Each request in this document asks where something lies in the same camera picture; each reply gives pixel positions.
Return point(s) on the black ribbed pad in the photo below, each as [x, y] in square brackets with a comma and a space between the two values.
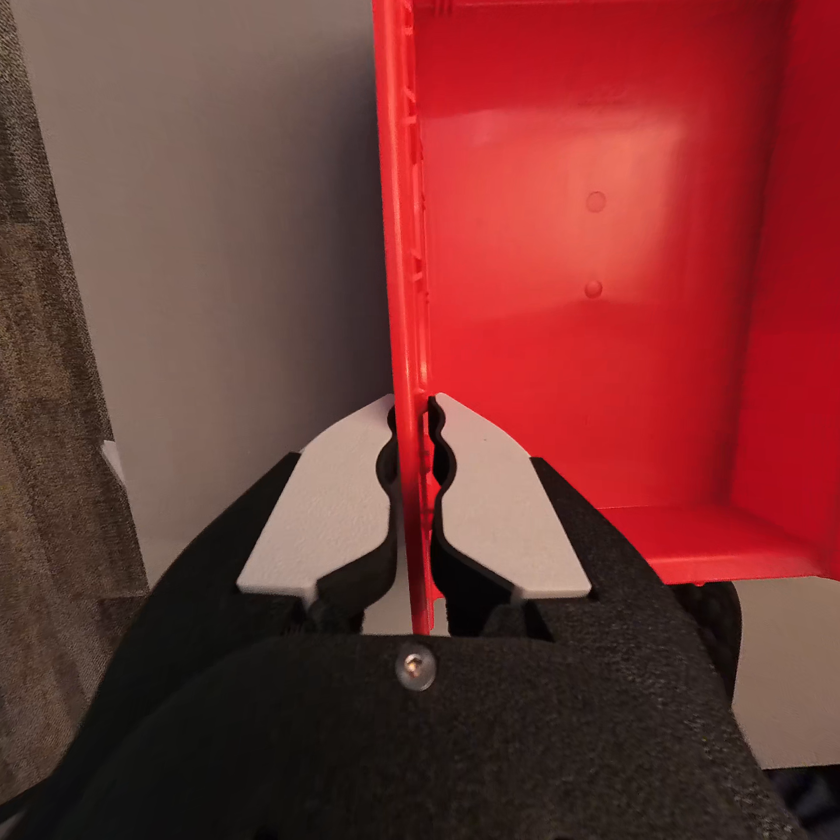
[715, 637]

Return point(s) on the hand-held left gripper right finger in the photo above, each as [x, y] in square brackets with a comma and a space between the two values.
[512, 525]

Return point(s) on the red plastic bin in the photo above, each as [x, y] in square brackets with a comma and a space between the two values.
[591, 263]

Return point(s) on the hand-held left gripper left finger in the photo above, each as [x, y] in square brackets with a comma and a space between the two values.
[315, 525]

